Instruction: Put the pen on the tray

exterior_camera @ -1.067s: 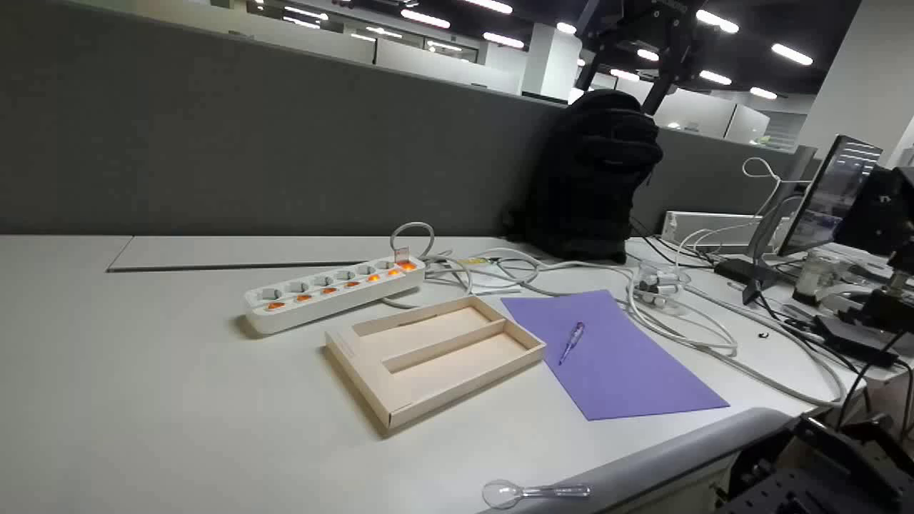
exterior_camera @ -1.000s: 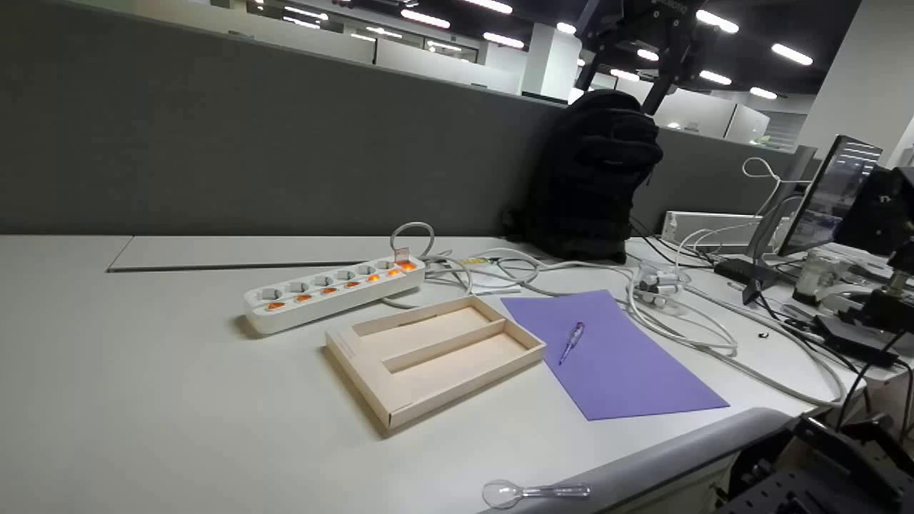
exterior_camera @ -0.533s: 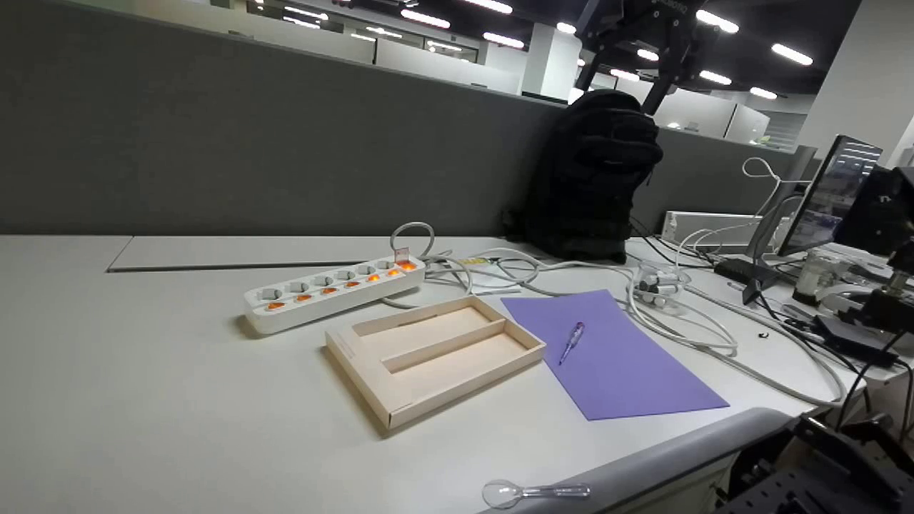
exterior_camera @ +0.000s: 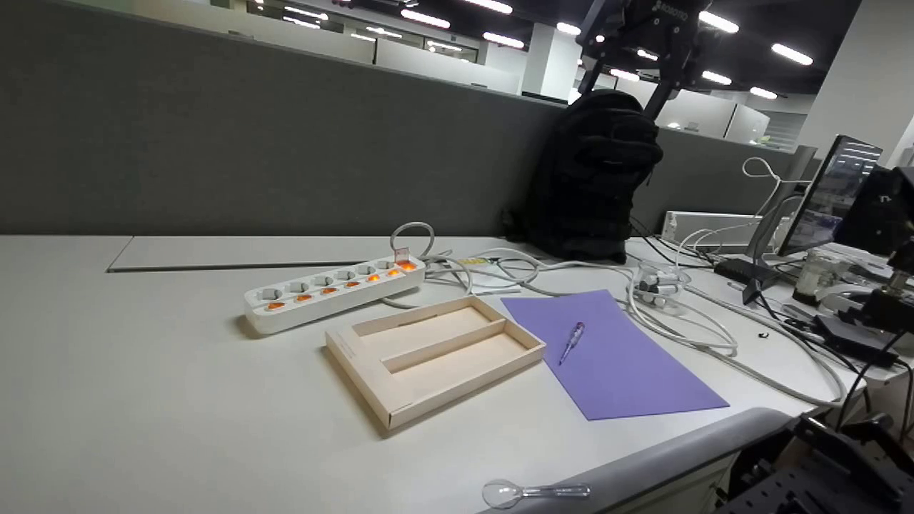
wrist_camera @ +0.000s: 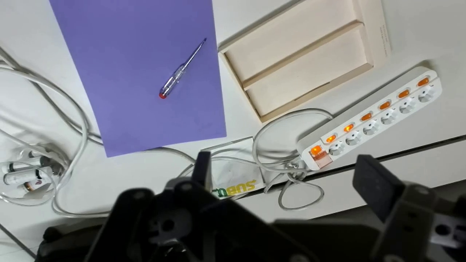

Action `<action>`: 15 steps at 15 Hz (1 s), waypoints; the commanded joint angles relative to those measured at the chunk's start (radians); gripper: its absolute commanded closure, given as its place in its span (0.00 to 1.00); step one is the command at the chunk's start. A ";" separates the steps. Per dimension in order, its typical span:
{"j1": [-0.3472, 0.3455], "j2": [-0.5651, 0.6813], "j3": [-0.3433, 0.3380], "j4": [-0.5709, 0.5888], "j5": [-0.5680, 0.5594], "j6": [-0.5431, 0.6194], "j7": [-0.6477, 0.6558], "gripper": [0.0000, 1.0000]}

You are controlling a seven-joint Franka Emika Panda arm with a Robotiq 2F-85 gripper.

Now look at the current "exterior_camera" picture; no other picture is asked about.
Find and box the wooden tray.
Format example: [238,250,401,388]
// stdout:
[324,295,549,438]

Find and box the white power strip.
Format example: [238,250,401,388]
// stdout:
[239,255,428,341]

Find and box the black backpack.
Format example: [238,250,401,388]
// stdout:
[514,88,665,267]

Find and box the small clear plastic object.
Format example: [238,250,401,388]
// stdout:
[628,264,692,308]

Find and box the purple paper sheet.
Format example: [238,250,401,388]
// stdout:
[501,290,731,427]

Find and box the clear plastic spoon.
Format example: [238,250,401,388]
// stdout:
[481,477,595,511]

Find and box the grey office partition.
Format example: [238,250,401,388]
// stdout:
[0,0,823,240]

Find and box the white rectangular box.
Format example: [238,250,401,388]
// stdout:
[659,208,766,255]

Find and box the white curved stand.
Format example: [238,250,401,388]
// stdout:
[741,154,811,264]

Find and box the computer monitor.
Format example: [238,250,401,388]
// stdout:
[781,131,888,260]

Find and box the black device on stand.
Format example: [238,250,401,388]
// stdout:
[833,167,914,337]

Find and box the white power strip cable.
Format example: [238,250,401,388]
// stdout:
[388,220,543,301]

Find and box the long white cable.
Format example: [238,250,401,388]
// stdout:
[623,282,851,411]

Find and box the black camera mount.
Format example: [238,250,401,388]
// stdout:
[578,0,715,123]

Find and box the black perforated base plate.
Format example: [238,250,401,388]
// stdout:
[721,415,914,514]

